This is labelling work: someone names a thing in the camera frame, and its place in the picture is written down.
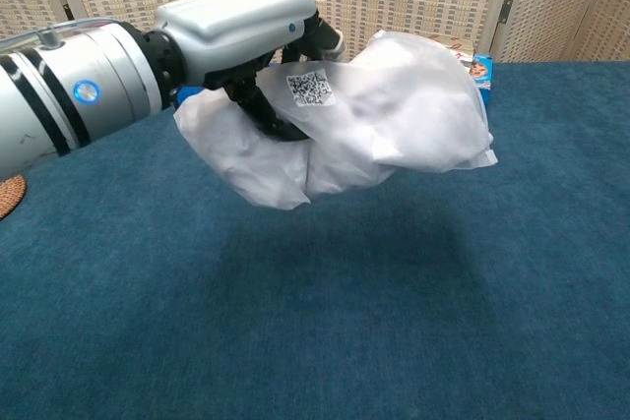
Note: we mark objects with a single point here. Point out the blue fabric pouch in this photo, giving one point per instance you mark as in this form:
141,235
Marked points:
188,94

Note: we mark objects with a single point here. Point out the teal tablecloth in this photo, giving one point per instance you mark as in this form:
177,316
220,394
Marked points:
295,341

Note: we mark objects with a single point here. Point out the blue cookie box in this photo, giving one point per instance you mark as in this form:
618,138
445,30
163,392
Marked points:
485,71

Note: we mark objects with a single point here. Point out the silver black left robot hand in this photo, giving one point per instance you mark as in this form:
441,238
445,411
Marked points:
231,31

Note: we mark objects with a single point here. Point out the black screen hinge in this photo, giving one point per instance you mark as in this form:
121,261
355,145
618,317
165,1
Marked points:
69,12
507,11

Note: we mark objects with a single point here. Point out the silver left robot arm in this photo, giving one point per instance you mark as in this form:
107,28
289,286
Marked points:
49,95

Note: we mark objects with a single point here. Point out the woven rattan coaster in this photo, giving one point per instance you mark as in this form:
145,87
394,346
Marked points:
10,196

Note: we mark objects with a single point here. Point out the translucent white plastic bag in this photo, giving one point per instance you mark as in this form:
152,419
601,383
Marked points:
394,110

